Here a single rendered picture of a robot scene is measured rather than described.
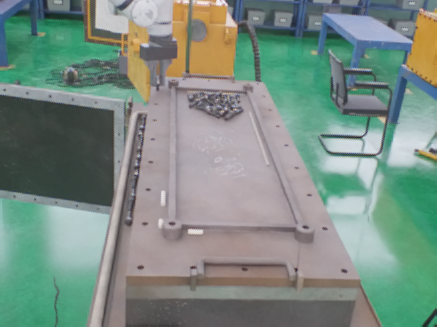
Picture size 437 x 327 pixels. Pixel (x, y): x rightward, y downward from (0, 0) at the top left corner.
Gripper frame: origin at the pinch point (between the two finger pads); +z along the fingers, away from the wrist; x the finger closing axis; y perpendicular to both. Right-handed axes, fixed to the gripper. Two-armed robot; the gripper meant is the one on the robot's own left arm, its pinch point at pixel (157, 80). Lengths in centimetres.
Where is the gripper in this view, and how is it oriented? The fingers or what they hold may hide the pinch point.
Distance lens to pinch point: 200.5
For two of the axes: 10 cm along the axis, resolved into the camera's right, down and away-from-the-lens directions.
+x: -8.1, 1.8, -5.5
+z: -0.9, 9.0, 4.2
